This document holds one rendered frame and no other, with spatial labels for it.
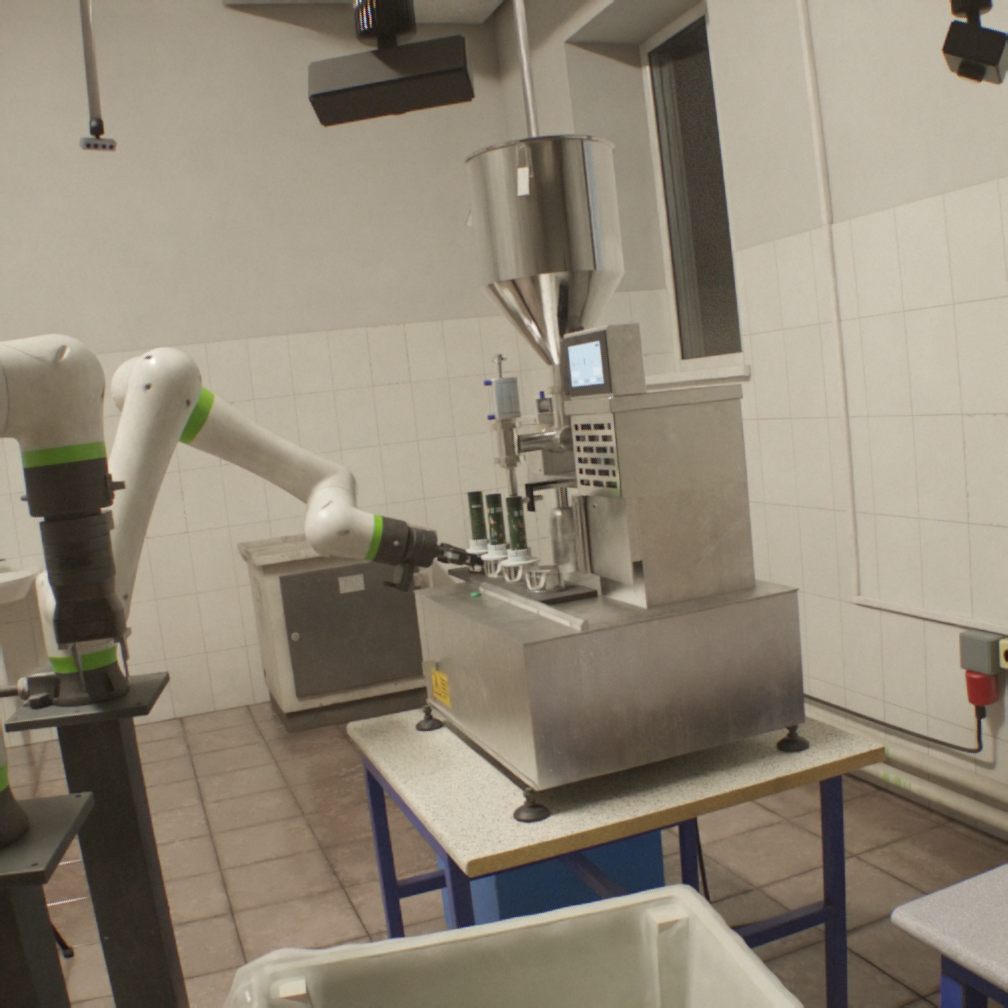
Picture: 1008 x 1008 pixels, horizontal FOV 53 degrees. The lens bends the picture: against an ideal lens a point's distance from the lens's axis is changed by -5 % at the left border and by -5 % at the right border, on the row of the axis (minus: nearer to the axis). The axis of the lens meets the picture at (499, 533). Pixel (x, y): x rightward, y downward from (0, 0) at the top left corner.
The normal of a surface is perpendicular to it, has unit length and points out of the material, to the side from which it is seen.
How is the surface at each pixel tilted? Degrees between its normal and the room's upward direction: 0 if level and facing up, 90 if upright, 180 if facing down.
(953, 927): 0
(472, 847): 0
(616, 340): 90
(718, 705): 90
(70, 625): 90
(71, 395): 104
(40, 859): 0
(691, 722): 90
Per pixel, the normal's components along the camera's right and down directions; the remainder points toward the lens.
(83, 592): 0.17, 0.25
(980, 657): -0.93, 0.15
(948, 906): -0.11, -0.99
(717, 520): 0.34, 0.08
